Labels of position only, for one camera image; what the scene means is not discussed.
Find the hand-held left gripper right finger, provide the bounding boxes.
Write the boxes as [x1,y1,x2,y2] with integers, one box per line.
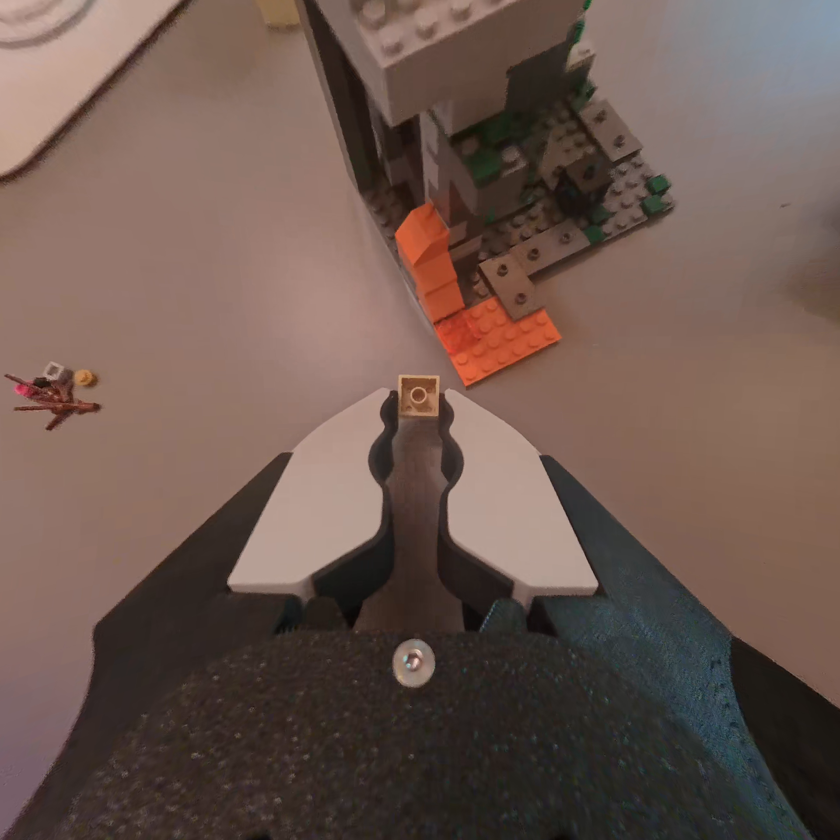
[438,387,599,610]

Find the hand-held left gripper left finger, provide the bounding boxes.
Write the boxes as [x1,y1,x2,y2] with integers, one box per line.
[227,386,401,610]

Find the grey desk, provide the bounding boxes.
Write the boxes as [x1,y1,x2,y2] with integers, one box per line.
[0,0,840,821]

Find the toy brick building model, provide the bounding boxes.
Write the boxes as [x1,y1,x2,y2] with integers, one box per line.
[298,0,677,388]

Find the white flat board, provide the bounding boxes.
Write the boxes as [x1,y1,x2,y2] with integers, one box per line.
[0,0,193,182]

